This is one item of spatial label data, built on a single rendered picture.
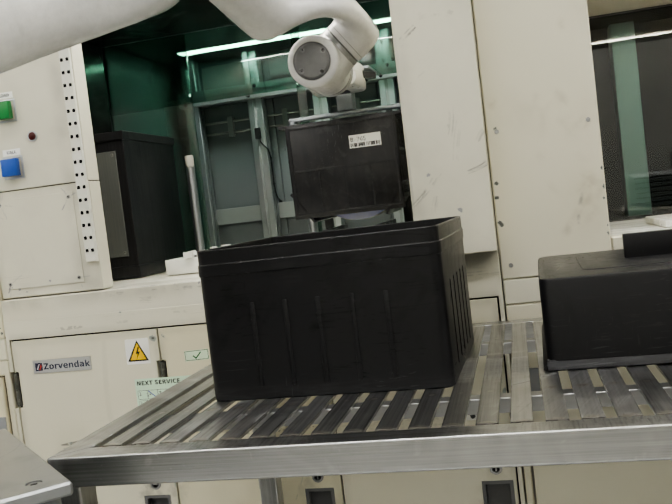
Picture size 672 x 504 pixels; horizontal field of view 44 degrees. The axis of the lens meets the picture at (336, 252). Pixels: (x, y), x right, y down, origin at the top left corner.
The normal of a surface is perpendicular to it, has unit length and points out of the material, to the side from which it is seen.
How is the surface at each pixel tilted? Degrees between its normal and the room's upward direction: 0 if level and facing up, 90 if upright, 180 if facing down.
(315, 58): 91
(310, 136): 91
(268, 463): 90
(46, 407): 90
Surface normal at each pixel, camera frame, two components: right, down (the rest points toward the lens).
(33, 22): 0.89, 0.14
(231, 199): -0.21, 0.07
